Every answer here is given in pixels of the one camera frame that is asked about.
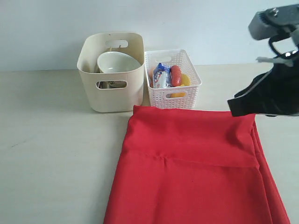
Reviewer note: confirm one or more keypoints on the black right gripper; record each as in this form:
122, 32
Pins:
274, 93

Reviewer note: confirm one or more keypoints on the yellow lemon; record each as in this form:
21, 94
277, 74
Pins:
185, 80

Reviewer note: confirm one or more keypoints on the red sausage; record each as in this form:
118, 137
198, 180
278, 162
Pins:
176, 76

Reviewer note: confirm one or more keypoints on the yellow cheese wedge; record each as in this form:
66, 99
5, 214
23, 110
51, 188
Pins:
178, 94

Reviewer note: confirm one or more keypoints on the blue white milk carton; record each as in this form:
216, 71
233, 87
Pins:
162, 76

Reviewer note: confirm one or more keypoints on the red table cloth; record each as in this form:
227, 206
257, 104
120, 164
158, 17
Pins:
193, 167

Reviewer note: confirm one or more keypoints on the orange fried chicken piece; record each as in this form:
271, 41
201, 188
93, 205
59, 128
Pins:
150, 75

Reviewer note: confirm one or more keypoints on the pale green ceramic bowl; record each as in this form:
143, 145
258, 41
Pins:
115, 62

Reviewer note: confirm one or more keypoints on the stainless steel cup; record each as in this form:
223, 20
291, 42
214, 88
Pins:
101, 84

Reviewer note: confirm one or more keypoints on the white perforated plastic basket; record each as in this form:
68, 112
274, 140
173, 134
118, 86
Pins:
184, 96

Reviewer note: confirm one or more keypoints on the cream plastic tub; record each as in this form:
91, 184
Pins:
112, 100

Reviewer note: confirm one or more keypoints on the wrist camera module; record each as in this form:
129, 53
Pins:
278, 21

